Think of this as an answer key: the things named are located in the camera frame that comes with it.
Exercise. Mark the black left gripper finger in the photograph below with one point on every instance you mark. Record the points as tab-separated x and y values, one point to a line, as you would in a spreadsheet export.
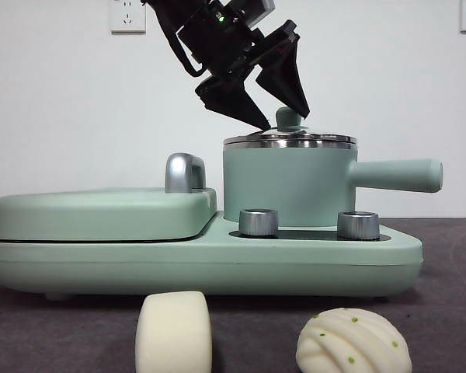
291	83
229	101

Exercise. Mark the glass pot lid green knob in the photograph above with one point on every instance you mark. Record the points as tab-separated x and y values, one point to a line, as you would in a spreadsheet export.
285	118

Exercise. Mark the smooth white steamed bun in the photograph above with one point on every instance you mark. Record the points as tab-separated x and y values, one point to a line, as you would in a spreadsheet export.
172	334

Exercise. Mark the ridged white green-speckled bun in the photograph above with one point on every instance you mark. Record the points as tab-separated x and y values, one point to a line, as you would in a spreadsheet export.
353	342

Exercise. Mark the silver control knob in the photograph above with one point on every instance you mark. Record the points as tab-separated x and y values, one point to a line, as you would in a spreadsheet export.
258	223
358	226

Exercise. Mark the black control panel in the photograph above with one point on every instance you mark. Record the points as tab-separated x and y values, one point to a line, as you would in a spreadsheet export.
307	235

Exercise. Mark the mint green breakfast machine base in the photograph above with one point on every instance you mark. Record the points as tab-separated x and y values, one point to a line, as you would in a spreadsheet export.
217	268

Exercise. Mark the mint green griddle lid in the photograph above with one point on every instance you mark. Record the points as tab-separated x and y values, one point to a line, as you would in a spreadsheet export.
101	215

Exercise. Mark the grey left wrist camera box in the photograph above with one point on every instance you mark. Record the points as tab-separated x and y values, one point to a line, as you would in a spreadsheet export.
264	8

